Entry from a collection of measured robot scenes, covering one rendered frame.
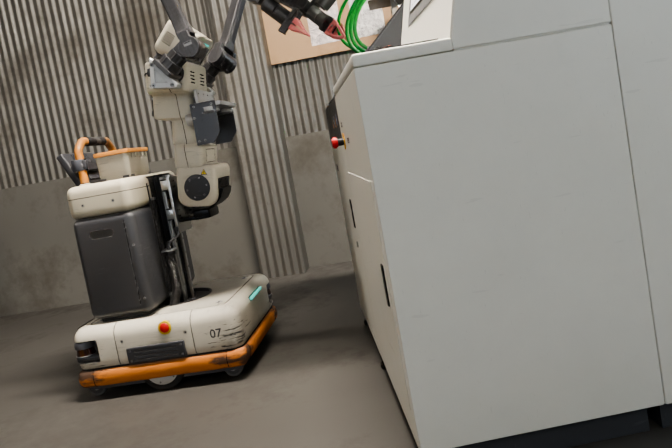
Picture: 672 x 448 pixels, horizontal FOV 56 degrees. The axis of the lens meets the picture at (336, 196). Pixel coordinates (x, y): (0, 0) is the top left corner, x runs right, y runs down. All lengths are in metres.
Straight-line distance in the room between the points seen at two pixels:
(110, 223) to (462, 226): 1.48
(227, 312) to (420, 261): 1.13
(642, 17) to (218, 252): 3.42
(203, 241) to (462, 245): 3.21
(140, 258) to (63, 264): 2.44
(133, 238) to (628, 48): 1.77
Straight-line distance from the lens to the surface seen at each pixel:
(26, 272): 5.06
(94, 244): 2.55
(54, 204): 4.87
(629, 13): 1.58
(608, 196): 1.54
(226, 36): 2.86
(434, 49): 1.42
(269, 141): 4.13
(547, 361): 1.56
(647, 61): 1.59
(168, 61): 2.43
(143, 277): 2.51
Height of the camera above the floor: 0.80
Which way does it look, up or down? 5 degrees down
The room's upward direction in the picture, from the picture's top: 10 degrees counter-clockwise
